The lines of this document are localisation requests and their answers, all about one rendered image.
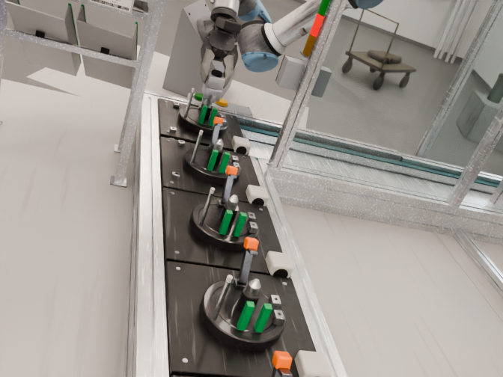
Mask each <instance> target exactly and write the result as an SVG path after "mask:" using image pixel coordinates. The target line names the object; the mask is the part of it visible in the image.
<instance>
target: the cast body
mask: <svg viewBox="0 0 503 377"><path fill-rule="evenodd" d="M224 84H225V78H224V76H223V73H222V72H221V71H219V70H212V72H210V71H208V77H207V80H206V82H205V84H203V87H202V91H203V95H204V98H205V99H210V102H211V103H214V102H215V101H218V102H219V101H220V99H221V95H222V89H223V87H224Z"/></svg>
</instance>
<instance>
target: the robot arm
mask: <svg viewBox="0 0 503 377"><path fill-rule="evenodd" d="M321 1H322V0H309V1H307V2H306V3H304V4H303V5H301V6H300V7H298V8H297V9H295V10H294V11H292V12H291V13H289V14H288V15H286V16H285V17H283V18H282V19H280V20H279V21H277V22H275V23H274V24H272V20H271V19H270V17H269V14H268V13H267V11H266V9H265V7H264V6H263V4H262V3H261V2H260V0H210V3H211V4H213V5H212V7H211V15H206V16H202V17H200V18H198V19H197V27H198V31H199V34H200V36H201V39H202V40H203V42H204V43H203V44H202V46H201V70H200V74H201V79H202V82H203V83H204V84H205V82H206V80H207V77H208V70H209V69H210V62H212V61H213V60H214V61H220V62H222V64H223V66H224V68H225V70H224V72H223V76H224V78H225V84H224V87H223V88H225V87H226V86H227V84H228V83H229V81H230V80H231V77H232V74H233V71H234V68H235V66H236V64H237V60H238V51H237V45H235V43H236V42H237V43H238V46H239V49H240V54H241V58H242V60H243V63H244V65H245V67H246V69H247V70H250V71H252V72H256V73H262V72H266V71H269V70H272V69H274V68H275V67H276V66H277V65H278V57H279V56H281V55H283V54H284V53H285V50H286V47H287V46H289V45H290V44H291V43H293V42H295V41H296V40H298V39H299V38H301V37H303V36H305V35H306V34H307V33H309V32H310V31H311V28H312V25H313V23H314V20H315V17H316V15H317V12H318V9H319V7H320V3H321Z"/></svg>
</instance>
